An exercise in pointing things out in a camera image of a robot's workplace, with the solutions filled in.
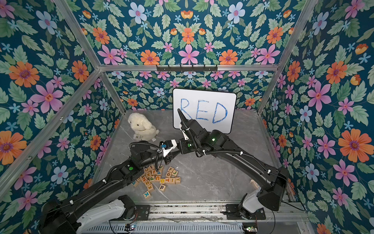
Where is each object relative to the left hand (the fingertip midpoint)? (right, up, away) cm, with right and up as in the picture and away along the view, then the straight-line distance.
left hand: (182, 145), depth 69 cm
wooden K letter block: (-20, -28, +9) cm, 36 cm away
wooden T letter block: (-4, -22, +13) cm, 26 cm away
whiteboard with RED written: (+19, +19, +24) cm, 37 cm away
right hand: (0, +2, +1) cm, 2 cm away
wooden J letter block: (-6, -19, +15) cm, 25 cm away
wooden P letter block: (-12, -25, +11) cm, 30 cm away
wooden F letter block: (-9, -17, +17) cm, 26 cm away
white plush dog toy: (-27, +6, +24) cm, 37 cm away
